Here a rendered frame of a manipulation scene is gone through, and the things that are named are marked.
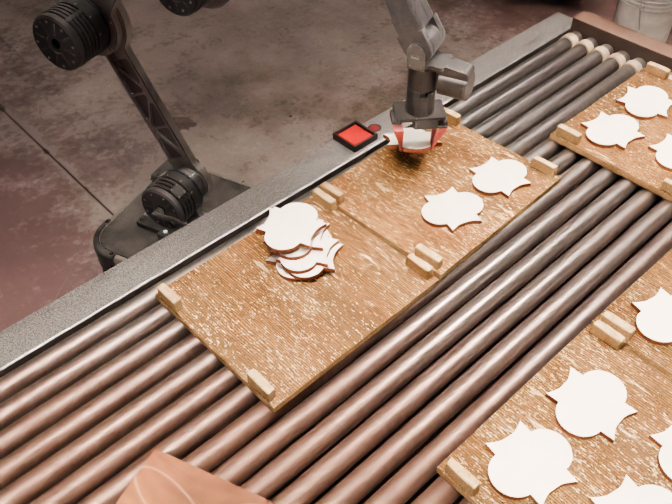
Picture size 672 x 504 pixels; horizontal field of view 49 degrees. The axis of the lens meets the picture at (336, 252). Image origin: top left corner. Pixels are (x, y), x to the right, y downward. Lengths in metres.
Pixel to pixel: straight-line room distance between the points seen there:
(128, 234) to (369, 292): 1.37
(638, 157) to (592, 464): 0.80
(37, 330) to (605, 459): 1.01
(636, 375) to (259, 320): 0.66
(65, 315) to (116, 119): 2.20
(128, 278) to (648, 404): 0.97
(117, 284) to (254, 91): 2.26
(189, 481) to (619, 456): 0.65
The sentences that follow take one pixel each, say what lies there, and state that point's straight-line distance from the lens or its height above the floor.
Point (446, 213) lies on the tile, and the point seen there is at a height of 0.95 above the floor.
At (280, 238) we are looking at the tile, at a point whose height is 1.00.
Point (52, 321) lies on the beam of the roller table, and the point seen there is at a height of 0.91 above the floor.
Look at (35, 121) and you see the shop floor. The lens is 3.70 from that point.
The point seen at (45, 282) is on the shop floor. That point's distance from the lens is 2.88.
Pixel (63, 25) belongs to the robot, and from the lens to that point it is 2.30.
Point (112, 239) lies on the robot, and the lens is 2.60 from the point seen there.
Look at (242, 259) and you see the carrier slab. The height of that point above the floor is 0.94.
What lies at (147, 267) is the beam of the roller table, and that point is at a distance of 1.51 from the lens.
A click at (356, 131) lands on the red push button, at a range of 1.77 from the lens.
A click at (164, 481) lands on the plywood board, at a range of 1.08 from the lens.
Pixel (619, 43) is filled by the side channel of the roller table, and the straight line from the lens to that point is 2.22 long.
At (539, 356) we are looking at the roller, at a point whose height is 0.92.
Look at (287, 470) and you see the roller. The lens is 1.20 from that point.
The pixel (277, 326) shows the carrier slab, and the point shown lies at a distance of 1.33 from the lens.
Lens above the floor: 1.97
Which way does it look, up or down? 46 degrees down
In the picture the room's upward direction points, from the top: 1 degrees counter-clockwise
